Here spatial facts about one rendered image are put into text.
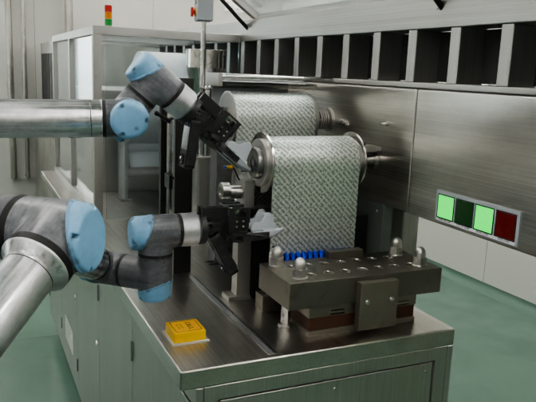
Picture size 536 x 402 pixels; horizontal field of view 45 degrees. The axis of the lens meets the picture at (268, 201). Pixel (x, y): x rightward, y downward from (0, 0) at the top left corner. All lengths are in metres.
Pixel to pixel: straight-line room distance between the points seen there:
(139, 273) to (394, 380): 0.62
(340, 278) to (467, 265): 3.63
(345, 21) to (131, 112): 0.80
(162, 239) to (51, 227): 0.40
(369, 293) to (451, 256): 3.71
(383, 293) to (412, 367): 0.19
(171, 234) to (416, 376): 0.65
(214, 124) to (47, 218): 0.54
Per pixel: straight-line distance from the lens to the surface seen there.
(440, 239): 5.23
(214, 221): 1.48
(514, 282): 4.71
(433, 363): 1.60
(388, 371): 1.52
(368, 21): 1.80
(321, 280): 1.41
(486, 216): 1.41
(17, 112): 1.32
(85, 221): 1.08
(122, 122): 1.30
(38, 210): 1.11
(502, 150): 1.38
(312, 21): 2.06
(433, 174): 1.54
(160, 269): 1.44
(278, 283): 1.43
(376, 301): 1.48
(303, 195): 1.57
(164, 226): 1.42
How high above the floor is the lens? 1.46
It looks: 11 degrees down
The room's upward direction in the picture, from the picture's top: 2 degrees clockwise
